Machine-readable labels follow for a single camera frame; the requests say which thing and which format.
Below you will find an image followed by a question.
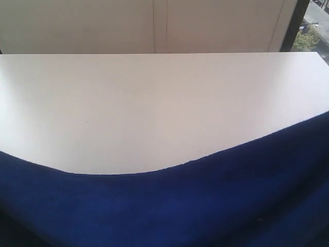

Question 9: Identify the blue towel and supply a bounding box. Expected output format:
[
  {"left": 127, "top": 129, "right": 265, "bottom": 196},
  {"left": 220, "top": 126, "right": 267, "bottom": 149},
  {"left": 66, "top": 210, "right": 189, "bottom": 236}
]
[{"left": 1, "top": 113, "right": 328, "bottom": 246}]

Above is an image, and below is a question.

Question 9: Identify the black window frame post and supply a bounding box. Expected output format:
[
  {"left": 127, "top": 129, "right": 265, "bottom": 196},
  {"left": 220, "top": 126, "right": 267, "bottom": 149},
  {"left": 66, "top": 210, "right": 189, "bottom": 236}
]
[{"left": 280, "top": 0, "right": 309, "bottom": 52}]

